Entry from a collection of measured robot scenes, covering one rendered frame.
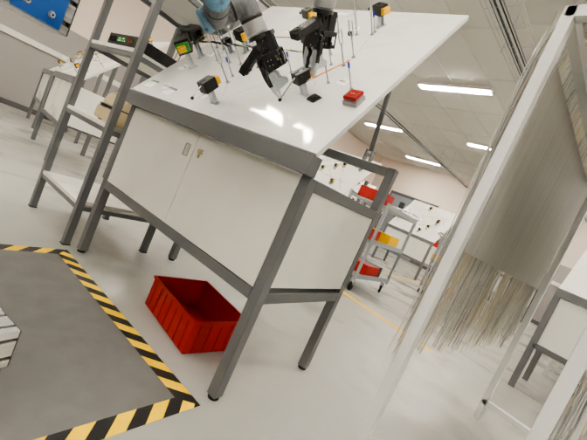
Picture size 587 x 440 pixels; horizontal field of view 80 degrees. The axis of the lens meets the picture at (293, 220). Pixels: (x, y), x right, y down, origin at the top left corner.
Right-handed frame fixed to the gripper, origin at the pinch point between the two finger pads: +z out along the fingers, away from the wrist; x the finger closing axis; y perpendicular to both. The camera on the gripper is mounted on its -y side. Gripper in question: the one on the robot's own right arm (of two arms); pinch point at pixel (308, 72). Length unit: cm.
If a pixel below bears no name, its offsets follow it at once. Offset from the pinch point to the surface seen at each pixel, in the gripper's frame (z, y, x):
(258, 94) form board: 12.5, -10.5, 16.5
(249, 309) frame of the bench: 63, -41, -41
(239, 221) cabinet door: 45, -34, -18
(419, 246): 392, 517, 199
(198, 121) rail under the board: 23.9, -32.7, 22.1
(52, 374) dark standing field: 74, -96, -29
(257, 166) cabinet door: 28.4, -25.0, -11.7
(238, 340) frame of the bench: 72, -46, -44
